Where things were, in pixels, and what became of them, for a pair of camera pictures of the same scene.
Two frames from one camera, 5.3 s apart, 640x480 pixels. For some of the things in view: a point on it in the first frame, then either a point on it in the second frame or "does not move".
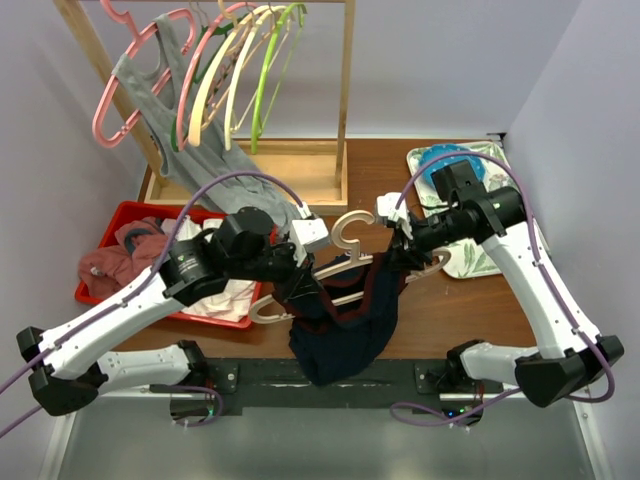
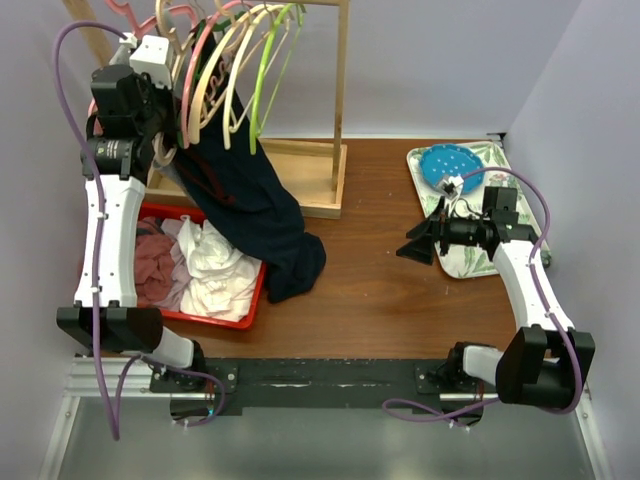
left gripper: [302, 280] to [166, 94]
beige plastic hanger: [443, 260] to [161, 153]
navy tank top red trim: [333, 342] to [224, 172]
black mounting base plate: [231, 385] does not move
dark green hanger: [205, 32] to [221, 25]
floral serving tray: [470, 258] does not move
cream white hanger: [245, 38] does not move
